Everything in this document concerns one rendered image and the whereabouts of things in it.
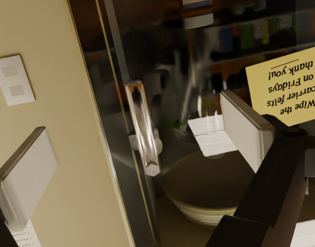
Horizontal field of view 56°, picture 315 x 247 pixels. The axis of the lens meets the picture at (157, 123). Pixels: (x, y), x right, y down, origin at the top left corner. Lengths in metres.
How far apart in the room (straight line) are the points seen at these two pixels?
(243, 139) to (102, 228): 0.81
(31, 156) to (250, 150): 0.12
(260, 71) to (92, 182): 0.64
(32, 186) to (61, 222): 0.78
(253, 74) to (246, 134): 0.16
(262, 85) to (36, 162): 0.23
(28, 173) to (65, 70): 0.60
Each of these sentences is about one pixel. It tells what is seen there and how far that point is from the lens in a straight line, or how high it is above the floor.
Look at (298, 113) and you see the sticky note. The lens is 0.35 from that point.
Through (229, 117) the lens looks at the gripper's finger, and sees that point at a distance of 0.19.
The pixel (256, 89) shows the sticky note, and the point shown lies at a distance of 0.32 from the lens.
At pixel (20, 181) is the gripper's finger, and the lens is 0.17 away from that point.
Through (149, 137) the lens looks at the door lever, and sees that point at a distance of 0.26.
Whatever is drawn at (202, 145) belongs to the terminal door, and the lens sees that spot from 0.33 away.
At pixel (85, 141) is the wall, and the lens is 0.81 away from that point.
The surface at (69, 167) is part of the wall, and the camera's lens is 0.85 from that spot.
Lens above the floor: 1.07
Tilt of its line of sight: 20 degrees up
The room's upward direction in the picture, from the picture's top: 169 degrees clockwise
